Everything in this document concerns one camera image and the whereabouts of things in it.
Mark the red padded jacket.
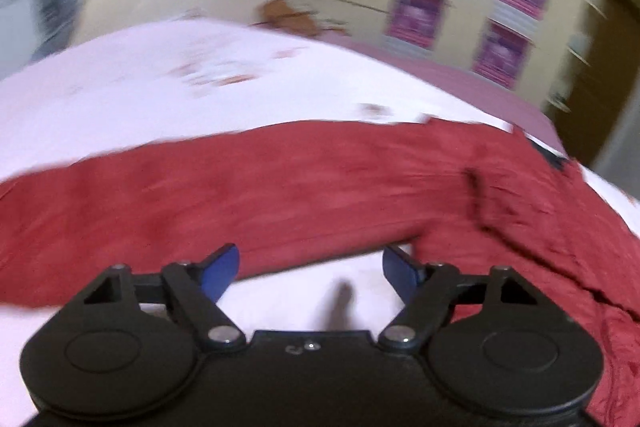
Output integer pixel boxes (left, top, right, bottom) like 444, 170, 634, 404
0, 116, 640, 427

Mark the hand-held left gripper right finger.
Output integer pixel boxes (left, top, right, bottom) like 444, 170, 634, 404
376, 244, 543, 354

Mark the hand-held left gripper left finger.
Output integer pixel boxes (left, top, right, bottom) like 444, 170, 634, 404
82, 243, 247, 354

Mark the pink bed sheet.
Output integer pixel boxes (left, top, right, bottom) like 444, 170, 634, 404
320, 34, 568, 155

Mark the brown wooden door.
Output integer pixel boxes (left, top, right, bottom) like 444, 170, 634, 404
547, 0, 640, 202

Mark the orange plush toy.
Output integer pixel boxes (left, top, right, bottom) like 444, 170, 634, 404
250, 0, 348, 38

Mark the pink floral blanket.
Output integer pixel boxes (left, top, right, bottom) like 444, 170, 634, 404
0, 19, 640, 427

